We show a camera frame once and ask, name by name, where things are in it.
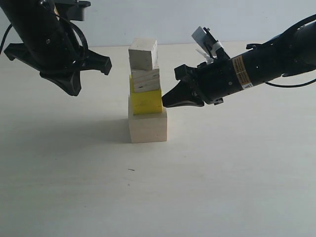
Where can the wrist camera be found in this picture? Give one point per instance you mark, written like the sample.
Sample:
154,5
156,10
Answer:
72,9
211,49

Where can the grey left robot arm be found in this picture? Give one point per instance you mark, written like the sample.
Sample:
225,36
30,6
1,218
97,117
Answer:
25,15

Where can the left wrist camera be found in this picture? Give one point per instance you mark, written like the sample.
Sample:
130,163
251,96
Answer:
72,9

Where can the yellow cube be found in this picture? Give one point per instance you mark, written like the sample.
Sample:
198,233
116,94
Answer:
148,102

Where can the medium layered plywood cube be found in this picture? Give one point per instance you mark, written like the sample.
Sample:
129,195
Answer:
146,80

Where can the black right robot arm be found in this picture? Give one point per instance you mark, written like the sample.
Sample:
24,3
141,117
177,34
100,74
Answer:
293,52

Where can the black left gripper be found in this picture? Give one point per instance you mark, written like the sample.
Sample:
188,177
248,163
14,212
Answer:
58,57

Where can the small pale wooden cube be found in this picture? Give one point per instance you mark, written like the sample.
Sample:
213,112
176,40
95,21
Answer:
143,54

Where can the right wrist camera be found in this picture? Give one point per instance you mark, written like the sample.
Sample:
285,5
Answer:
211,49

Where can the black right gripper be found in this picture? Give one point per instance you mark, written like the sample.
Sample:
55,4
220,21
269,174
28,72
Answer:
205,84

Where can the large pale wooden cube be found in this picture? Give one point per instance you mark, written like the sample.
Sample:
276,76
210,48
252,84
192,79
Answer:
147,128

